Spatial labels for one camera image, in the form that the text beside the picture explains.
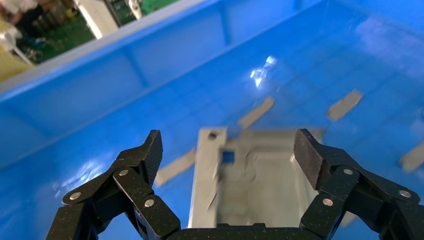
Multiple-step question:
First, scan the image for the galvanized metal bracket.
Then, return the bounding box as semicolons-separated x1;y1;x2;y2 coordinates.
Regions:
188;126;327;230

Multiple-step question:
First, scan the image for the blue plastic bin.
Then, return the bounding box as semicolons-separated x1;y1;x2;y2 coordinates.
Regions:
0;0;424;240

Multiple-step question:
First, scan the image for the beige tape strip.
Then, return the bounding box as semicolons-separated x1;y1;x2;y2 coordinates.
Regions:
326;88;364;123
237;96;276;130
399;140;424;174

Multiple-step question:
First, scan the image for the white metal beam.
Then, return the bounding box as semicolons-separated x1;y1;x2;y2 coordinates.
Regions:
73;0;118;40

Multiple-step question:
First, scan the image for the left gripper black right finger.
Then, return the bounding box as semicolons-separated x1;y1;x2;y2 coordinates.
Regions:
293;128;424;240

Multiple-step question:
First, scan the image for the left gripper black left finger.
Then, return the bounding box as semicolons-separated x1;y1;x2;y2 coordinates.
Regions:
44;129;181;240

